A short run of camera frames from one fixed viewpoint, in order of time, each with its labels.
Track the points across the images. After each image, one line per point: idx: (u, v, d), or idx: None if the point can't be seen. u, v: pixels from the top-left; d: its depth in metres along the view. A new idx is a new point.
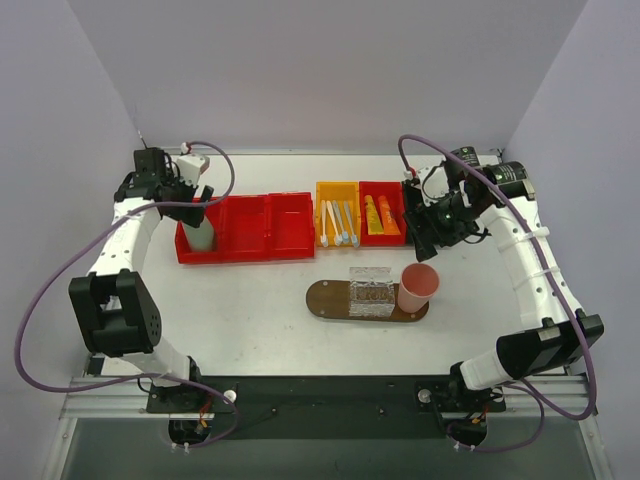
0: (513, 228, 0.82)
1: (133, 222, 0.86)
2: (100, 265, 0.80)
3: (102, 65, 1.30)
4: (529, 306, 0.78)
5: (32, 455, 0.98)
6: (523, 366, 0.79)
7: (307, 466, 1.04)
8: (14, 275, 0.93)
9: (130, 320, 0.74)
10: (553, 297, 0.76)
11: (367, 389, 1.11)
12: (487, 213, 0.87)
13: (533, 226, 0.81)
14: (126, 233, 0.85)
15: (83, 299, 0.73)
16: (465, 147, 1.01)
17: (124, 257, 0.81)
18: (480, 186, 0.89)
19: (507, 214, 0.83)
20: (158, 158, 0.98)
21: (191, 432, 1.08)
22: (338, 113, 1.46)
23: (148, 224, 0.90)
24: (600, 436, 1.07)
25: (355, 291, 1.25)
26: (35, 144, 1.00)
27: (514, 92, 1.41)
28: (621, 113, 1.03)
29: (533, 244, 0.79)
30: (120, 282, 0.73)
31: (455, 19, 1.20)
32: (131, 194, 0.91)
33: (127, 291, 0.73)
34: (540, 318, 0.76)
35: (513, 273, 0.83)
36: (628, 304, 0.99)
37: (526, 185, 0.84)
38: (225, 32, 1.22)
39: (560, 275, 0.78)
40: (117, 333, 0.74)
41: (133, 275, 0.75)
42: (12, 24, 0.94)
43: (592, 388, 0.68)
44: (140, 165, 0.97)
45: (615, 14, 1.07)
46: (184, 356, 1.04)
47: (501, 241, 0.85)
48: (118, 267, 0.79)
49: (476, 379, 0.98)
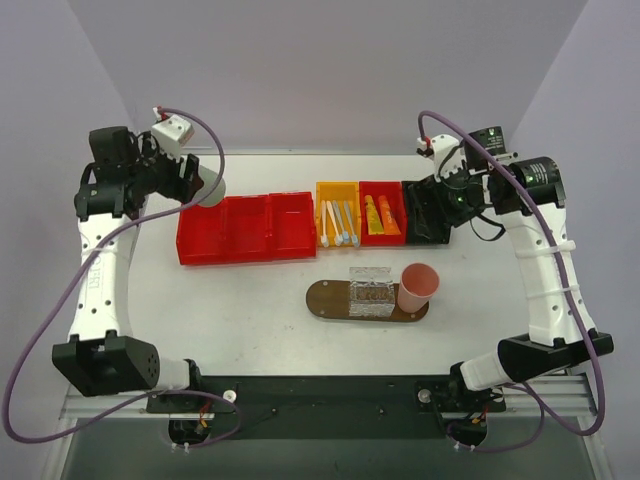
0: (537, 239, 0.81)
1: (107, 256, 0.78)
2: (80, 325, 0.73)
3: (102, 64, 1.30)
4: (542, 321, 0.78)
5: (32, 454, 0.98)
6: (529, 373, 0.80)
7: (307, 467, 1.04)
8: (12, 275, 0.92)
9: (124, 376, 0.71)
10: (568, 316, 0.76)
11: (367, 390, 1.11)
12: (510, 211, 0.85)
13: (560, 238, 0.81)
14: (102, 276, 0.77)
15: (68, 366, 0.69)
16: (492, 128, 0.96)
17: (107, 309, 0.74)
18: (506, 185, 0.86)
19: (532, 222, 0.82)
20: (120, 140, 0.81)
21: (191, 432, 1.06)
22: (338, 112, 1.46)
23: (124, 248, 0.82)
24: (600, 436, 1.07)
25: (355, 291, 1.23)
26: (34, 144, 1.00)
27: (514, 92, 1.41)
28: (621, 113, 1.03)
29: (556, 260, 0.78)
30: (108, 348, 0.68)
31: (454, 19, 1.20)
32: (97, 204, 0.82)
33: (117, 358, 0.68)
34: (552, 337, 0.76)
35: (528, 284, 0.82)
36: (627, 304, 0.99)
37: (557, 189, 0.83)
38: (225, 31, 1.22)
39: (579, 294, 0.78)
40: (115, 383, 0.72)
41: (122, 338, 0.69)
42: (12, 23, 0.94)
43: (600, 413, 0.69)
44: (99, 155, 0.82)
45: (614, 14, 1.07)
46: (182, 360, 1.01)
47: (520, 249, 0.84)
48: (102, 327, 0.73)
49: (476, 379, 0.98)
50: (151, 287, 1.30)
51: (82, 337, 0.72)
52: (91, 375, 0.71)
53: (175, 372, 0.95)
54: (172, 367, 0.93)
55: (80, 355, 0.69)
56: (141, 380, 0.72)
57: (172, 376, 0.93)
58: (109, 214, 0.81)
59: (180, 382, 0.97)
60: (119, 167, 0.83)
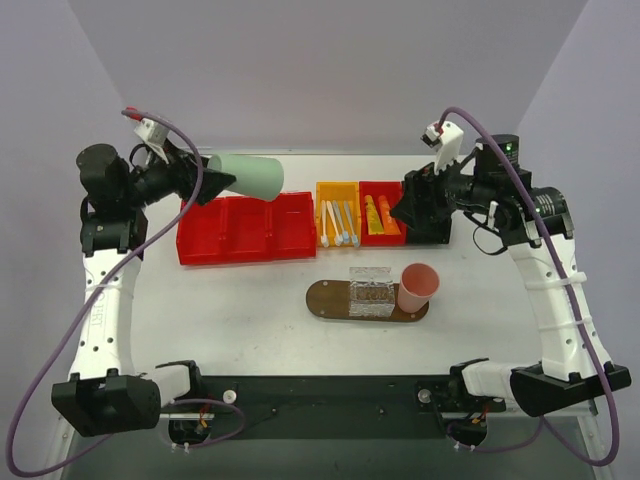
0: (547, 271, 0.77)
1: (110, 292, 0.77)
2: (82, 364, 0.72)
3: (102, 65, 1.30)
4: (555, 355, 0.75)
5: (32, 454, 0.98)
6: (543, 406, 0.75)
7: (307, 466, 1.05)
8: (12, 276, 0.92)
9: (122, 416, 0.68)
10: (582, 350, 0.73)
11: (367, 389, 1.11)
12: (518, 243, 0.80)
13: (569, 268, 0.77)
14: (105, 313, 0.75)
15: (66, 406, 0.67)
16: (509, 142, 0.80)
17: (109, 347, 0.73)
18: (512, 217, 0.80)
19: (543, 255, 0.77)
20: (110, 166, 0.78)
21: (191, 432, 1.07)
22: (338, 112, 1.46)
23: (128, 283, 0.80)
24: (600, 436, 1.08)
25: (355, 291, 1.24)
26: (34, 145, 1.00)
27: (515, 92, 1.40)
28: (621, 112, 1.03)
29: (568, 293, 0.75)
30: (108, 386, 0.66)
31: (454, 18, 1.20)
32: (102, 242, 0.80)
33: (116, 397, 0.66)
34: (567, 372, 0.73)
35: (539, 315, 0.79)
36: (627, 304, 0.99)
37: (564, 220, 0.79)
38: (225, 31, 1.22)
39: (592, 327, 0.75)
40: (114, 424, 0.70)
41: (124, 376, 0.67)
42: (12, 24, 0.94)
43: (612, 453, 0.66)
44: (94, 191, 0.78)
45: (616, 13, 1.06)
46: (179, 365, 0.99)
47: (529, 279, 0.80)
48: (104, 366, 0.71)
49: (480, 389, 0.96)
50: (151, 287, 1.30)
51: (83, 376, 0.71)
52: (90, 415, 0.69)
53: (177, 383, 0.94)
54: (174, 378, 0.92)
55: (80, 396, 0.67)
56: (140, 422, 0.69)
57: (173, 386, 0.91)
58: (114, 249, 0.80)
59: (182, 388, 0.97)
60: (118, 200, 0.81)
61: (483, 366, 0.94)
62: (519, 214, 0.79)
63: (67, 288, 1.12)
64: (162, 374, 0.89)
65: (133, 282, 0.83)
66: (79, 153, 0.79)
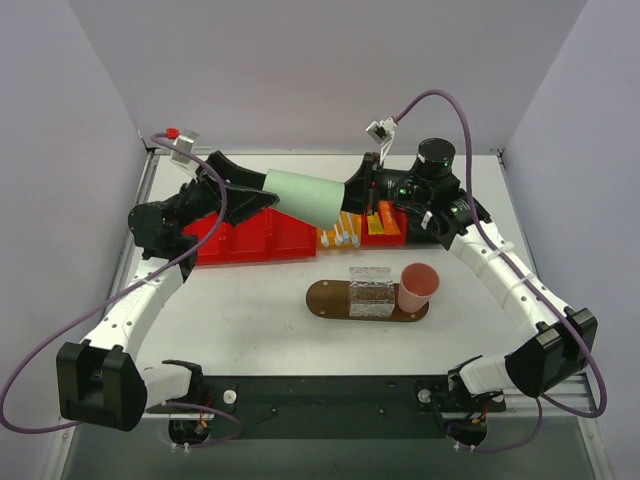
0: (481, 248, 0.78)
1: (148, 288, 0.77)
2: (96, 334, 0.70)
3: (102, 65, 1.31)
4: (521, 318, 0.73)
5: (33, 454, 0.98)
6: (538, 379, 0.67)
7: (308, 466, 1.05)
8: (13, 274, 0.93)
9: (107, 404, 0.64)
10: (539, 302, 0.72)
11: (367, 389, 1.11)
12: (452, 241, 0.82)
13: (498, 242, 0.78)
14: (136, 301, 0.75)
15: (63, 369, 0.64)
16: (446, 157, 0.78)
17: (124, 329, 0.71)
18: (441, 222, 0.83)
19: (473, 237, 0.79)
20: (160, 233, 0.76)
21: (191, 432, 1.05)
22: (338, 112, 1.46)
23: (164, 292, 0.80)
24: (600, 436, 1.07)
25: (355, 291, 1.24)
26: (35, 144, 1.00)
27: (514, 92, 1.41)
28: (618, 113, 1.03)
29: (504, 259, 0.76)
30: (106, 363, 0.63)
31: (453, 19, 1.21)
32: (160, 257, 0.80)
33: (111, 376, 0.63)
34: (535, 324, 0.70)
35: (495, 293, 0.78)
36: (626, 303, 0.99)
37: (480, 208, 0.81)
38: (225, 31, 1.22)
39: (538, 280, 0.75)
40: (96, 411, 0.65)
41: (125, 355, 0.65)
42: (13, 25, 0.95)
43: (601, 384, 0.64)
44: (149, 241, 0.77)
45: (613, 13, 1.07)
46: (183, 368, 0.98)
47: (474, 265, 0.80)
48: (112, 343, 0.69)
49: (479, 386, 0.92)
50: None
51: (92, 344, 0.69)
52: (79, 393, 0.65)
53: (171, 387, 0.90)
54: (168, 382, 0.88)
55: (80, 364, 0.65)
56: (123, 415, 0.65)
57: (167, 391, 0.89)
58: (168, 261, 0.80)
59: (177, 391, 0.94)
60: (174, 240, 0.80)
61: (482, 362, 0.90)
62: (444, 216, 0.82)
63: (67, 288, 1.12)
64: (159, 377, 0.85)
65: (168, 297, 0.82)
66: (129, 216, 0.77)
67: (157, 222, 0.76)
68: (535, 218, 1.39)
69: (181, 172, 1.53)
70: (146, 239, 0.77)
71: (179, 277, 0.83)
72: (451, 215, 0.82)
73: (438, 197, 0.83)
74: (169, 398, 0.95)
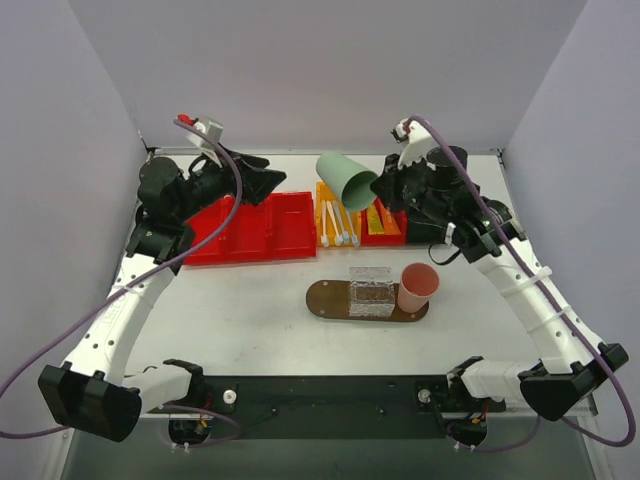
0: (516, 274, 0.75)
1: (131, 297, 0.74)
2: (77, 356, 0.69)
3: (102, 65, 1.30)
4: (552, 351, 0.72)
5: (33, 453, 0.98)
6: (560, 410, 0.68)
7: (308, 466, 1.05)
8: (16, 274, 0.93)
9: (96, 423, 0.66)
10: (574, 338, 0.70)
11: (366, 389, 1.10)
12: (479, 257, 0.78)
13: (533, 265, 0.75)
14: (118, 315, 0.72)
15: (48, 393, 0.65)
16: (458, 161, 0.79)
17: (107, 350, 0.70)
18: (467, 235, 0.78)
19: (506, 260, 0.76)
20: (168, 185, 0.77)
21: (191, 432, 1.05)
22: (338, 112, 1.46)
23: (151, 295, 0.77)
24: (600, 436, 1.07)
25: (355, 291, 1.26)
26: (34, 144, 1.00)
27: (515, 92, 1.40)
28: (620, 112, 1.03)
29: (540, 288, 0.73)
30: (90, 390, 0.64)
31: (453, 18, 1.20)
32: (148, 244, 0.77)
33: (95, 404, 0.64)
34: (569, 363, 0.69)
35: (524, 320, 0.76)
36: (628, 303, 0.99)
37: (514, 224, 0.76)
38: (224, 30, 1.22)
39: (574, 313, 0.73)
40: (86, 427, 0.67)
41: (107, 383, 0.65)
42: (11, 24, 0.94)
43: (631, 426, 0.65)
44: (152, 206, 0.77)
45: (614, 12, 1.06)
46: (183, 370, 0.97)
47: (504, 288, 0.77)
48: (93, 367, 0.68)
49: (483, 391, 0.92)
50: None
51: (73, 368, 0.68)
52: (68, 411, 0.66)
53: (171, 389, 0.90)
54: (167, 384, 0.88)
55: (65, 387, 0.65)
56: (112, 432, 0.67)
57: (168, 392, 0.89)
58: (151, 258, 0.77)
59: (176, 394, 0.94)
60: (172, 215, 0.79)
61: (487, 370, 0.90)
62: (475, 229, 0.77)
63: (66, 289, 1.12)
64: (158, 381, 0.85)
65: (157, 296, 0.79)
66: (143, 165, 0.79)
67: (168, 187, 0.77)
68: (536, 218, 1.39)
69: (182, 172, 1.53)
70: (151, 187, 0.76)
71: (169, 275, 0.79)
72: (484, 228, 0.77)
73: (460, 206, 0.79)
74: (169, 401, 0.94)
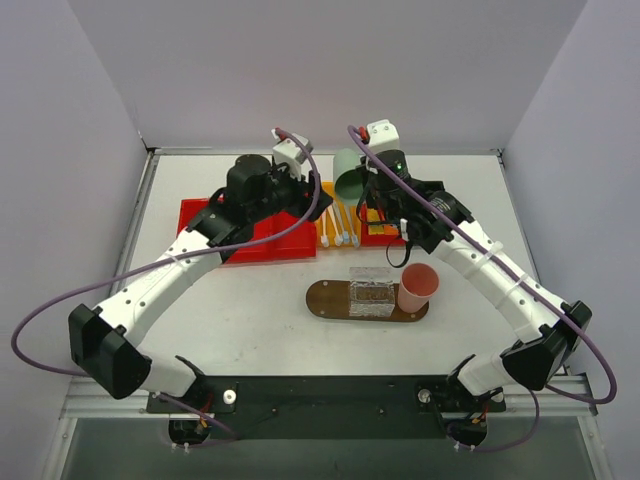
0: (471, 253, 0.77)
1: (175, 268, 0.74)
2: (109, 304, 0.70)
3: (101, 65, 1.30)
4: (520, 320, 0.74)
5: (33, 453, 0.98)
6: (542, 377, 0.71)
7: (309, 466, 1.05)
8: (15, 274, 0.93)
9: (104, 374, 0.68)
10: (536, 303, 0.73)
11: (367, 389, 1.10)
12: (436, 246, 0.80)
13: (486, 243, 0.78)
14: (159, 279, 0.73)
15: (72, 329, 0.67)
16: (397, 161, 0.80)
17: (136, 309, 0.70)
18: (420, 227, 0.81)
19: (459, 243, 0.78)
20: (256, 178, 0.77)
21: (191, 432, 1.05)
22: (338, 112, 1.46)
23: (194, 273, 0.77)
24: (600, 436, 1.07)
25: (355, 291, 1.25)
26: (34, 143, 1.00)
27: (515, 92, 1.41)
28: (620, 112, 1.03)
29: (496, 262, 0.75)
30: (108, 341, 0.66)
31: (453, 18, 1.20)
32: (210, 224, 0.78)
33: (107, 355, 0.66)
34: (538, 327, 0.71)
35: (490, 295, 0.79)
36: (628, 303, 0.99)
37: (461, 208, 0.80)
38: (224, 29, 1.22)
39: (533, 279, 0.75)
40: (95, 374, 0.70)
41: (125, 341, 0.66)
42: (11, 23, 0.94)
43: (611, 376, 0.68)
44: (231, 188, 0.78)
45: (615, 12, 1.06)
46: (187, 369, 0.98)
47: (464, 269, 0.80)
48: (118, 321, 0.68)
49: (477, 385, 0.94)
50: None
51: (102, 314, 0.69)
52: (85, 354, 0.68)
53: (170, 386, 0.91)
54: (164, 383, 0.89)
55: (89, 330, 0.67)
56: (114, 387, 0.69)
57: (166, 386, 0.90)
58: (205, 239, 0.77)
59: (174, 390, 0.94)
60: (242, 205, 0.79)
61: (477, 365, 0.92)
62: (426, 221, 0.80)
63: (66, 288, 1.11)
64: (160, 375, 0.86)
65: (199, 276, 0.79)
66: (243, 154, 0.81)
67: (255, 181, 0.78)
68: (535, 218, 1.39)
69: (182, 172, 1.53)
70: (242, 172, 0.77)
71: (216, 257, 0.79)
72: (434, 219, 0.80)
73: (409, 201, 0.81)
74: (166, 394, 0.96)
